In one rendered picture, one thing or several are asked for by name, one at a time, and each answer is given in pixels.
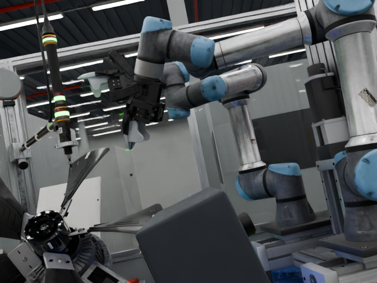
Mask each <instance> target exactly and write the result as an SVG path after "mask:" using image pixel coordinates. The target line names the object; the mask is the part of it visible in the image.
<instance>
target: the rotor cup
mask: <svg viewBox="0 0 377 283"><path fill-rule="evenodd" d="M64 223H65V224H66V226H67V228H68V230H67V229H66V227H65V226H64ZM42 224H47V228H46V229H45V230H41V229H40V227H41V225H42ZM72 232H75V230H74V229H73V228H71V227H69V226H68V225H67V223H66V221H65V220H64V218H63V217H62V215H61V214H60V213H58V212H57V211H53V210H47V211H42V212H39V213H37V214H36V215H34V216H33V217H32V218H31V219H30V220H29V221H28V222H27V224H26V226H25V229H24V236H25V239H26V241H27V242H28V243H29V244H30V246H31V247H32V248H33V250H34V252H35V254H36V255H37V256H38V257H39V259H40V260H41V261H42V262H43V264H41V266H42V267H44V268H45V264H44V260H43V256H42V253H45V252H48V253H58V254H67V255H69V256H70V258H71V260H73V259H74V258H75V256H76V255H77V253H78V251H79V249H80V244H81V241H80V237H79V236H73V237H69V238H68V234H70V233H72ZM48 243H51V245H52V247H53V249H51V248H50V247H49V245H48Z"/></svg>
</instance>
